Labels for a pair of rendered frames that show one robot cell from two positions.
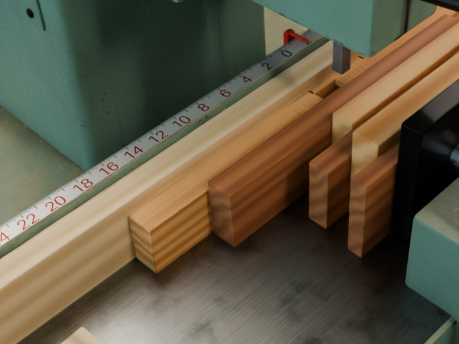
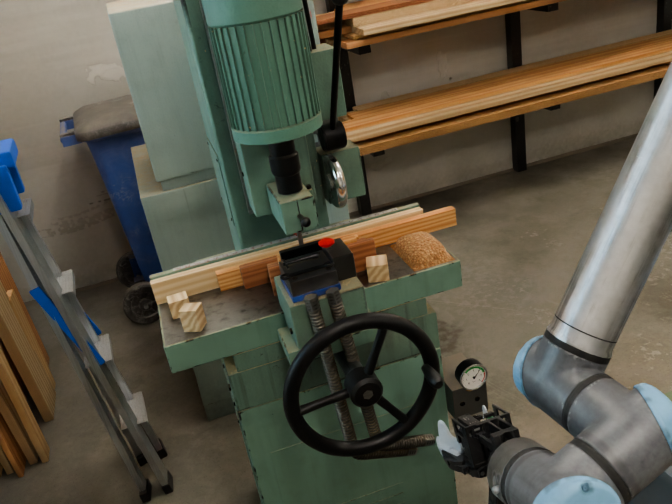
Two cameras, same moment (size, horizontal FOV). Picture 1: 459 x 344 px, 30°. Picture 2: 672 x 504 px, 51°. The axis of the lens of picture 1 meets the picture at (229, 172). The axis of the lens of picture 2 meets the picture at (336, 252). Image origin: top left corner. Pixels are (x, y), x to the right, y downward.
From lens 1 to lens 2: 1.05 m
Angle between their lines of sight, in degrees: 29
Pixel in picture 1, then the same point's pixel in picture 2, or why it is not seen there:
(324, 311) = (253, 305)
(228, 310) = (230, 301)
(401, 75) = not seen: hidden behind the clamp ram
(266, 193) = (257, 273)
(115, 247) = (211, 280)
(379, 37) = (289, 229)
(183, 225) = (230, 278)
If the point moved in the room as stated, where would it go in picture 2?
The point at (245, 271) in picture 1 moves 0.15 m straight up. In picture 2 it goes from (242, 294) to (226, 227)
